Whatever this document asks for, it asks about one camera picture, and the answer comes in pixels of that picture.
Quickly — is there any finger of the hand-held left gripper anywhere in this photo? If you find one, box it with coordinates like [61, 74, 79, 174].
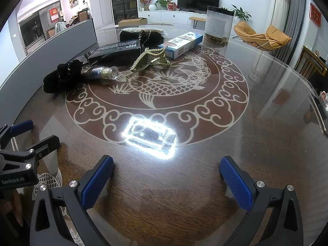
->
[0, 135, 60, 178]
[0, 120, 34, 150]

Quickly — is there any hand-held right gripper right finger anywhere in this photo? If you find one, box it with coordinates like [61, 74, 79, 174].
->
[219, 156, 304, 246]

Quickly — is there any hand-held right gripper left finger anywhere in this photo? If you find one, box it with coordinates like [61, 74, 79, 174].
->
[29, 154, 116, 246]

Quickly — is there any glass perfume bottle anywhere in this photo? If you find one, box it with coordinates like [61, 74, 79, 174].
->
[81, 65, 120, 80]

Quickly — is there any black cardboard box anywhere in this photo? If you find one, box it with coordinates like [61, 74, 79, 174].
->
[87, 39, 142, 64]

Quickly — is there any gold hair claw clip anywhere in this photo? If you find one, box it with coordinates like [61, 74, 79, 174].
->
[130, 47, 171, 73]

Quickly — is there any blue and white box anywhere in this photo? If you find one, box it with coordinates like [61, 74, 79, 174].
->
[158, 31, 204, 59]

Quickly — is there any grey partition panel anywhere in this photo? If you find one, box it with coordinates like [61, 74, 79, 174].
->
[0, 18, 98, 94]

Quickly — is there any black fabric pouch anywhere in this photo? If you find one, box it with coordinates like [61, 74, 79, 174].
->
[120, 29, 164, 47]

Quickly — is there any wooden dining chair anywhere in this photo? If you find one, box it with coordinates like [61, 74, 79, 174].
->
[295, 46, 328, 82]

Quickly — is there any brown cardboard box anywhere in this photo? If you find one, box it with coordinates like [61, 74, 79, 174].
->
[118, 17, 148, 27]

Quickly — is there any orange lounge chair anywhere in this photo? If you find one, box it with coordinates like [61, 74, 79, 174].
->
[264, 26, 293, 50]
[234, 21, 265, 44]

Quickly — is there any clear jar with black lid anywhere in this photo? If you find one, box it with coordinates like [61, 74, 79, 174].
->
[204, 6, 235, 46]

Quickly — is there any dark glass display cabinet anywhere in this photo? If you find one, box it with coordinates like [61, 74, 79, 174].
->
[110, 0, 139, 26]

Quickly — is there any grey curtain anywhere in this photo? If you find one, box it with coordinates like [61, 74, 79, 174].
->
[282, 0, 308, 64]

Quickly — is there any wooden bench with metal legs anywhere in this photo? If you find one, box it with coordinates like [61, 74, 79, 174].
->
[189, 17, 207, 28]

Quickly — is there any large leafy potted plant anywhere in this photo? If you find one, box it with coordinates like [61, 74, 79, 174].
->
[231, 4, 252, 22]

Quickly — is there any white tv cabinet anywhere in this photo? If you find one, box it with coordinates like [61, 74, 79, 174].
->
[138, 10, 208, 27]

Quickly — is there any cream curtain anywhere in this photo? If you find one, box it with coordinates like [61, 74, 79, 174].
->
[264, 0, 291, 57]

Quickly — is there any green potted plant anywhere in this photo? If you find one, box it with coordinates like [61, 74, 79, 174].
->
[154, 0, 173, 10]

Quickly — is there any black television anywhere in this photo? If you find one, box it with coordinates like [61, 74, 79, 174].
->
[177, 0, 220, 13]

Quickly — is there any red wall hanging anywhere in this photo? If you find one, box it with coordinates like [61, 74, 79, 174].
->
[309, 2, 322, 27]

